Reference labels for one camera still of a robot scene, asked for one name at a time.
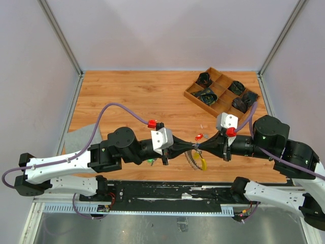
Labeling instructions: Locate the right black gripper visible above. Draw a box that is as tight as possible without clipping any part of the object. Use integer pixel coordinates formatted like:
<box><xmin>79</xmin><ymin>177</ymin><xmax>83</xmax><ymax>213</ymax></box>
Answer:
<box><xmin>198</xmin><ymin>129</ymin><xmax>274</xmax><ymax>160</ymax></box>

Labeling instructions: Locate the red tagged key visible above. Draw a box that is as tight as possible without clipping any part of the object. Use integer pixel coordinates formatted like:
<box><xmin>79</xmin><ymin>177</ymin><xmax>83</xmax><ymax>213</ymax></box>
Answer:
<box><xmin>195</xmin><ymin>134</ymin><xmax>204</xmax><ymax>141</ymax></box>

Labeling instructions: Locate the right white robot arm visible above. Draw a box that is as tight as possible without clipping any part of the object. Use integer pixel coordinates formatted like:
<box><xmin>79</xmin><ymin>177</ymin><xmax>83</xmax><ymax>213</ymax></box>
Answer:
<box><xmin>198</xmin><ymin>115</ymin><xmax>324</xmax><ymax>230</ymax></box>

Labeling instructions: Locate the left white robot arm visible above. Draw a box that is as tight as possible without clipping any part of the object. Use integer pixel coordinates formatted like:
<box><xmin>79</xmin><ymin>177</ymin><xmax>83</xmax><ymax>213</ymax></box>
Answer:
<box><xmin>14</xmin><ymin>127</ymin><xmax>195</xmax><ymax>201</ymax></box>

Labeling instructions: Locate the green tagged key lower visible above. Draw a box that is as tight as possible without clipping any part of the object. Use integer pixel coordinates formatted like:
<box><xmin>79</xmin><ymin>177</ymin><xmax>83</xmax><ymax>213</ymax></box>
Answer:
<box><xmin>147</xmin><ymin>159</ymin><xmax>157</xmax><ymax>166</ymax></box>

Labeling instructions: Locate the rolled dark tie front-left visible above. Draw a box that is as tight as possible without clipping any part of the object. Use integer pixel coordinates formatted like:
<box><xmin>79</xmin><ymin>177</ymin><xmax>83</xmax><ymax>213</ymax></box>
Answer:
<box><xmin>191</xmin><ymin>88</ymin><xmax>218</xmax><ymax>106</ymax></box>

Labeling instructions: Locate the rolled dark tie right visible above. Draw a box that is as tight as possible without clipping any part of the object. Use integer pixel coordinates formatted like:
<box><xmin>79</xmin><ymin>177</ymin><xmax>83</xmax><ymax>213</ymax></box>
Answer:
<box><xmin>232</xmin><ymin>91</ymin><xmax>258</xmax><ymax>113</ymax></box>

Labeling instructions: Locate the wooden compartment tray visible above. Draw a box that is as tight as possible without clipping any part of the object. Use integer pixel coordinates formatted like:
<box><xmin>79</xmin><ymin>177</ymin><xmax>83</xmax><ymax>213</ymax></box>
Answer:
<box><xmin>184</xmin><ymin>67</ymin><xmax>259</xmax><ymax>124</ymax></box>

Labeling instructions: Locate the rolled dark tie top-right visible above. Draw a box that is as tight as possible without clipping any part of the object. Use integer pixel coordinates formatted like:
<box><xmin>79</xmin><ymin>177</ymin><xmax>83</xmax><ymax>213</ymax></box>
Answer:
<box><xmin>228</xmin><ymin>80</ymin><xmax>245</xmax><ymax>96</ymax></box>

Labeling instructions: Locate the rolled dark tie top-left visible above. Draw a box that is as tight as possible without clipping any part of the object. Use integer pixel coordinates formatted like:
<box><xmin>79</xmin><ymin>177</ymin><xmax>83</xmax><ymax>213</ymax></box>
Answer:
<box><xmin>196</xmin><ymin>72</ymin><xmax>212</xmax><ymax>88</ymax></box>

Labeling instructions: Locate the grey felt pad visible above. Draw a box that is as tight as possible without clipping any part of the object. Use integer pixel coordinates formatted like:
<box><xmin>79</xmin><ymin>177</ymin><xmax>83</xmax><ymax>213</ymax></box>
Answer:
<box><xmin>64</xmin><ymin>124</ymin><xmax>95</xmax><ymax>154</ymax></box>

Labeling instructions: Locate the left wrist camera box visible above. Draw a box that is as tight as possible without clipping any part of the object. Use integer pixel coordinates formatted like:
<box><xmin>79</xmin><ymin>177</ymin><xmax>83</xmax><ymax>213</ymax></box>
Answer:
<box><xmin>151</xmin><ymin>127</ymin><xmax>174</xmax><ymax>155</ymax></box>

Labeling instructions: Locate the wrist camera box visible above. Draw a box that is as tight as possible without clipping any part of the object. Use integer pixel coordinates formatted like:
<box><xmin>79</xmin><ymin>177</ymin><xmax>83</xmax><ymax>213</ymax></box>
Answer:
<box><xmin>216</xmin><ymin>112</ymin><xmax>239</xmax><ymax>137</ymax></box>
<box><xmin>151</xmin><ymin>127</ymin><xmax>174</xmax><ymax>155</ymax></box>

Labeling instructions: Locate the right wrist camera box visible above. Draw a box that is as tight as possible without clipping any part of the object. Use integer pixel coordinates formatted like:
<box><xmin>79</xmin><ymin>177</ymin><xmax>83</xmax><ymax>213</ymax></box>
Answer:
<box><xmin>216</xmin><ymin>112</ymin><xmax>239</xmax><ymax>137</ymax></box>

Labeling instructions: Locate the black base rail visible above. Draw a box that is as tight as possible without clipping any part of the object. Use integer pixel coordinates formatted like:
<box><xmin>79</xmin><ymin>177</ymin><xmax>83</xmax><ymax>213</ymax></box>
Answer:
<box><xmin>77</xmin><ymin>180</ymin><xmax>250</xmax><ymax>214</ymax></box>

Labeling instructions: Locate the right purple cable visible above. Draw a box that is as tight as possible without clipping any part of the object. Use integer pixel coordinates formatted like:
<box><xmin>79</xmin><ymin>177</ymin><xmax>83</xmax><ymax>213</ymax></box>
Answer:
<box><xmin>225</xmin><ymin>101</ymin><xmax>325</xmax><ymax>181</ymax></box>

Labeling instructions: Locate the purple cable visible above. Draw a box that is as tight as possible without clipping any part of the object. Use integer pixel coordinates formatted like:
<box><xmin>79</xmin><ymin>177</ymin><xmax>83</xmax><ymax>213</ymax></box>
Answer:
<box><xmin>225</xmin><ymin>101</ymin><xmax>325</xmax><ymax>181</ymax></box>
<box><xmin>2</xmin><ymin>102</ymin><xmax>163</xmax><ymax>189</ymax></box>

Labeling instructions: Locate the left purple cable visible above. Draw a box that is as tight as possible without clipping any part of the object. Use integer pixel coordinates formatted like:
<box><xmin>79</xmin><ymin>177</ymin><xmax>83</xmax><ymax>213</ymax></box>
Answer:
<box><xmin>2</xmin><ymin>102</ymin><xmax>163</xmax><ymax>189</ymax></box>

